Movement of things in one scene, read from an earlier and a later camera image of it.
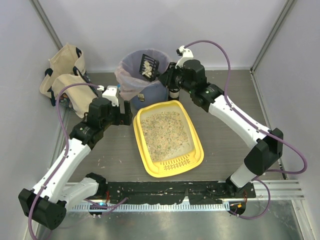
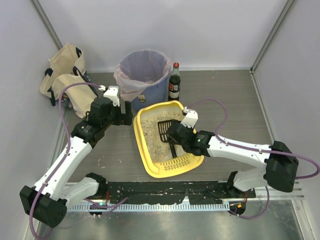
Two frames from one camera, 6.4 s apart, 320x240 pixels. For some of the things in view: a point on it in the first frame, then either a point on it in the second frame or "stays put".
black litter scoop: x=154 y=64 -> x=163 y=127
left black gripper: x=122 y=117 stays put
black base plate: x=196 y=193 stays put
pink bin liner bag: x=129 y=82 stays put
